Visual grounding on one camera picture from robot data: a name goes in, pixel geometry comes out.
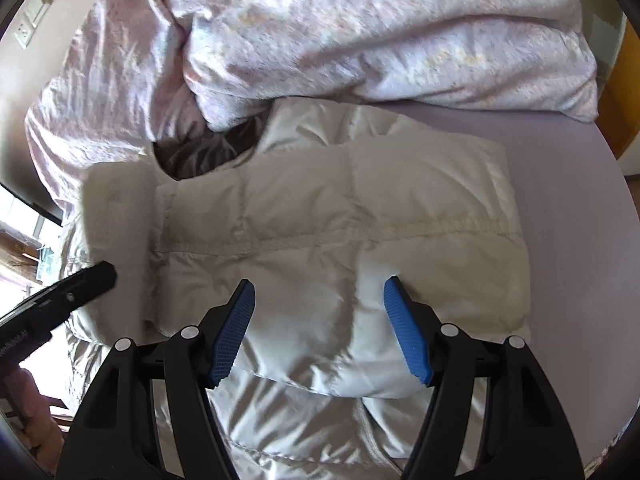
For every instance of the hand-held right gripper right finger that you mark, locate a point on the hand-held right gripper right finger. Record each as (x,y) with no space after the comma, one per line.
(406,330)

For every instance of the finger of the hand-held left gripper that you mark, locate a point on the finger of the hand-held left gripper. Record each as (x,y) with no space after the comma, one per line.
(87,285)

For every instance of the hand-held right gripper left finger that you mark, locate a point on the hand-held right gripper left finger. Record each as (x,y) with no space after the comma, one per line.
(234,327)

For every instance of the white puffer jacket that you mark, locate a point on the white puffer jacket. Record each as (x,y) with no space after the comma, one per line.
(310,220)

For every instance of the person's left forearm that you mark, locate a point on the person's left forearm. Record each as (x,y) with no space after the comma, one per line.
(30,410)

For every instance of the window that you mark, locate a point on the window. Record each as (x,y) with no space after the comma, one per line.
(25,250)

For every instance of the lavender bed sheet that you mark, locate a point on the lavender bed sheet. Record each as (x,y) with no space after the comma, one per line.
(565,240)

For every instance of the pink floral duvet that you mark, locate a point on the pink floral duvet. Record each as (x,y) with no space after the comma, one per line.
(350,35)

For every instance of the wooden furniture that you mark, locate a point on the wooden furniture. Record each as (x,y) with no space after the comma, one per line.
(622,100)

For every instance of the white wall switch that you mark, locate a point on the white wall switch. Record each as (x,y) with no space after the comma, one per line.
(31,25)

